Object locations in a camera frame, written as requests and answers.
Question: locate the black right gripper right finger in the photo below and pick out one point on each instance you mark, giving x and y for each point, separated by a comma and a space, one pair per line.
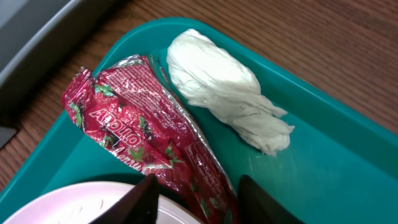
257, 206

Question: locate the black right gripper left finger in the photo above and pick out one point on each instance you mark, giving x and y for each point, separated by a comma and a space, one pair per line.
139, 205

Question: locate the large white plate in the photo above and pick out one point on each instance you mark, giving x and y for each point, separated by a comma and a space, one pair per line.
77, 203

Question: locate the red snack wrapper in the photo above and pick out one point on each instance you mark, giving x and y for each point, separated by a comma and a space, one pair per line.
129, 113

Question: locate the white napkin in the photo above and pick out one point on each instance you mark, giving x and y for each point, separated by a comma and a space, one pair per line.
209, 77

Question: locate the grey plastic dish rack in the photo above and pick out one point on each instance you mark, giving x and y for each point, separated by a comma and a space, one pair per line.
36, 35

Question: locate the teal plastic serving tray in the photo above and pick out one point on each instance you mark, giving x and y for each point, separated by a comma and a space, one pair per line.
340, 167

